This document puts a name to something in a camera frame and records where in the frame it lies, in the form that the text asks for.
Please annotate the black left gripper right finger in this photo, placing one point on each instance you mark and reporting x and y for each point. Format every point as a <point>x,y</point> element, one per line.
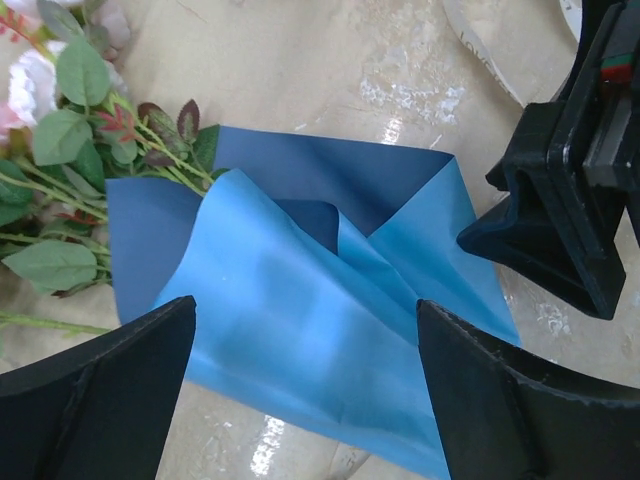
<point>505,413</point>

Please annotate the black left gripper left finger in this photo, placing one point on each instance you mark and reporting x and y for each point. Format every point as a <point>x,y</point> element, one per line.
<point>102,409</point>

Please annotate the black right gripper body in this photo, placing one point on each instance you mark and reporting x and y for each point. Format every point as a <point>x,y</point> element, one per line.
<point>594,150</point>

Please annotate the pink artificial flower bouquet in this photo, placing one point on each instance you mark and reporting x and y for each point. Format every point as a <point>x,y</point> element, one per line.
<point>68,126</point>

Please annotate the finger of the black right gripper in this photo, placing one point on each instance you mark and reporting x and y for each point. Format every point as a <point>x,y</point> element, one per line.
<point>530,230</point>

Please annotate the blue wrapping paper sheet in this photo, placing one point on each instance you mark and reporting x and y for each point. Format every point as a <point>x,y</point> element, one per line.
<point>306,259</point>

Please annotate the cream ribbon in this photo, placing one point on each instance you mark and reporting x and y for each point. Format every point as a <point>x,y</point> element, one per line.
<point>528,47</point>

